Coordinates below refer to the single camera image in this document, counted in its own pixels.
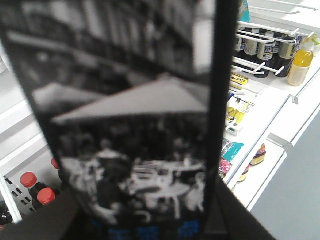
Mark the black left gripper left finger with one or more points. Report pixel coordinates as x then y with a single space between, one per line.
57 221

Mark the black Franzzi cookie box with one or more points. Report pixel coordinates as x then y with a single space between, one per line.
113 86

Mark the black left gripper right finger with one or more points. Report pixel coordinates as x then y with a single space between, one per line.
227 218

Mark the orange juice bottle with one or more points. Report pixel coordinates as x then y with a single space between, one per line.
301 65

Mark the red cap sauce bottle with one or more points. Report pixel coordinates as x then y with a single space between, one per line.
30 181

